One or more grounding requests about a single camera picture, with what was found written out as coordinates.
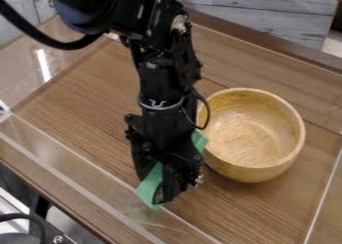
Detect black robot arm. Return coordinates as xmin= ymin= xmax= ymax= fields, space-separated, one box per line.
xmin=0 ymin=0 xmax=204 ymax=206

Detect clear acrylic tray wall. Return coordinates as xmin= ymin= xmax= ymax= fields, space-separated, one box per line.
xmin=0 ymin=21 xmax=342 ymax=244

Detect green rectangular block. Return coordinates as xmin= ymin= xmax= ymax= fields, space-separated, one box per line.
xmin=136 ymin=130 xmax=208 ymax=210

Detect black cable under table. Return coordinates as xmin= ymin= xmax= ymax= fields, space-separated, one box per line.
xmin=0 ymin=213 xmax=45 ymax=244

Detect light wooden bowl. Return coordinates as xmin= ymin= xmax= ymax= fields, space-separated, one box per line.
xmin=197 ymin=88 xmax=306 ymax=183

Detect black metal table leg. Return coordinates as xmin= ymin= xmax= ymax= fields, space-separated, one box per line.
xmin=30 ymin=195 xmax=52 ymax=219

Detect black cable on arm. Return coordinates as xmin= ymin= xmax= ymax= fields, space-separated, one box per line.
xmin=179 ymin=89 xmax=211 ymax=131

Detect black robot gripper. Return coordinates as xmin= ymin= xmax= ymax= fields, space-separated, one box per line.
xmin=124 ymin=106 xmax=203 ymax=204

